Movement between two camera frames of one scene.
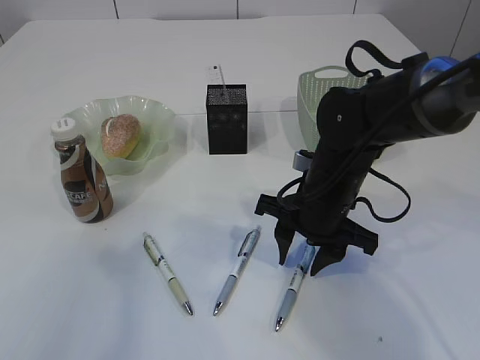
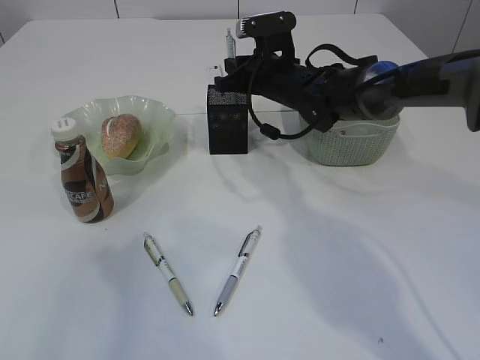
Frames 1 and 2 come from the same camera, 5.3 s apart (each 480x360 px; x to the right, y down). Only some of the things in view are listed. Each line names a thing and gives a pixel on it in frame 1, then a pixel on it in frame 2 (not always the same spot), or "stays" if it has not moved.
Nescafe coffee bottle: (87, 187) stays
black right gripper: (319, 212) to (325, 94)
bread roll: (120, 134) stays
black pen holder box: (227, 112) stays
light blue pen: (297, 281) to (231, 44)
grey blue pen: (244, 255) stays
